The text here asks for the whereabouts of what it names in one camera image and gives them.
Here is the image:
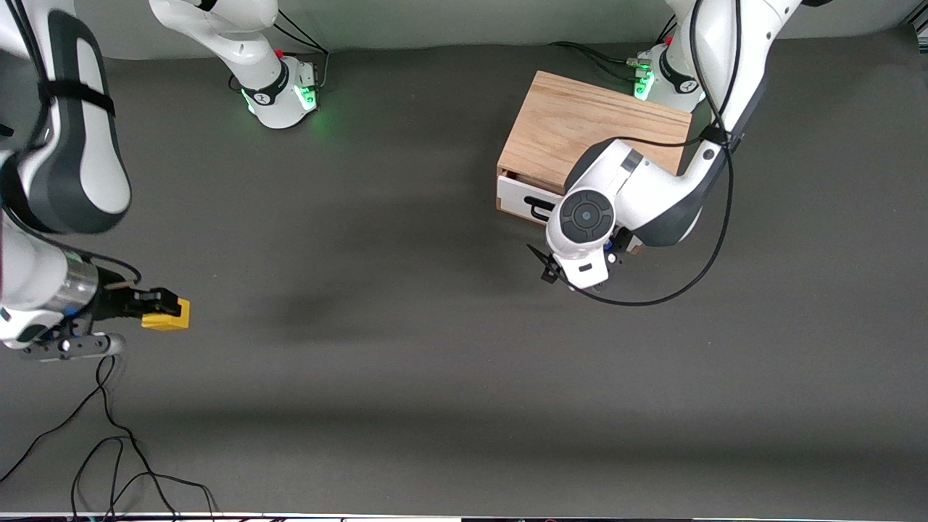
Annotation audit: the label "yellow cube block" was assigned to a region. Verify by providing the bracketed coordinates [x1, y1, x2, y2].
[141, 298, 191, 332]

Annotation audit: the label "white-front drawer with black handle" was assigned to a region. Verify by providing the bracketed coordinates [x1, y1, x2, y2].
[497, 173, 568, 226]

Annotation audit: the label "wooden drawer cabinet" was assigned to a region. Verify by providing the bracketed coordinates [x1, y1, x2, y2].
[497, 70, 693, 255]

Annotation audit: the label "black cable along right arm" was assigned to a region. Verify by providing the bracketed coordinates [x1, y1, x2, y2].
[0, 0, 144, 285]

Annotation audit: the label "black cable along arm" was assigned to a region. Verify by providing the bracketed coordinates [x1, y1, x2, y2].
[571, 0, 745, 307]
[0, 0, 144, 285]

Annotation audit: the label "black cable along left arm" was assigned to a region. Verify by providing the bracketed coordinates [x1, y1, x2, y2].
[571, 0, 745, 307]

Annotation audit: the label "thin black loose cable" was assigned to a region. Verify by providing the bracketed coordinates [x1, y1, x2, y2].
[0, 355, 218, 520]

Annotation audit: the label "black cables at left arm base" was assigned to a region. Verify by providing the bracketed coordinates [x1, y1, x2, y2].
[550, 14, 675, 82]

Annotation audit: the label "black cables at arm base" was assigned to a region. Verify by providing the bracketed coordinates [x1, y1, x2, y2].
[272, 7, 331, 91]
[550, 14, 675, 82]

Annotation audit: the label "black cables at right arm base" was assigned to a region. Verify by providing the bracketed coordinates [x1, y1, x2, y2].
[272, 7, 331, 91]

